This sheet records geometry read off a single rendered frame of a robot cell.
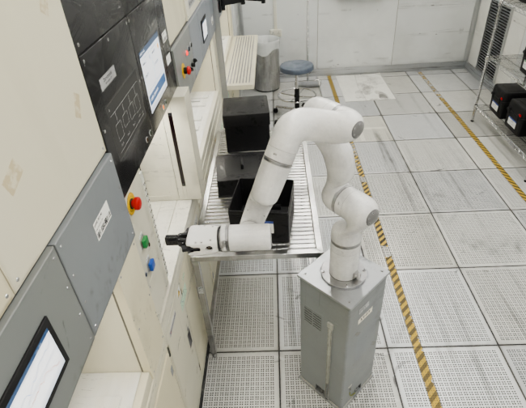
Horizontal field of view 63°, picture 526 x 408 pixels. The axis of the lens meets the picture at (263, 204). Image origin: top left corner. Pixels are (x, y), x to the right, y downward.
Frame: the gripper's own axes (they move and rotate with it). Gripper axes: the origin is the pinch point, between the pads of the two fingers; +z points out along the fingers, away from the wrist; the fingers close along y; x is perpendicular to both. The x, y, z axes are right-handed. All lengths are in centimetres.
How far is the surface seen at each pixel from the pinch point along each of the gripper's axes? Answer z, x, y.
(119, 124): 8.8, 38.0, 5.3
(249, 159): -18, -34, 108
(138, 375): 12.5, -35.0, -24.7
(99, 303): 7.9, 12.5, -36.7
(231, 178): -9, -34, 89
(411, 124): -175, -119, 319
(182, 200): 14, -33, 69
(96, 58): 9, 57, 3
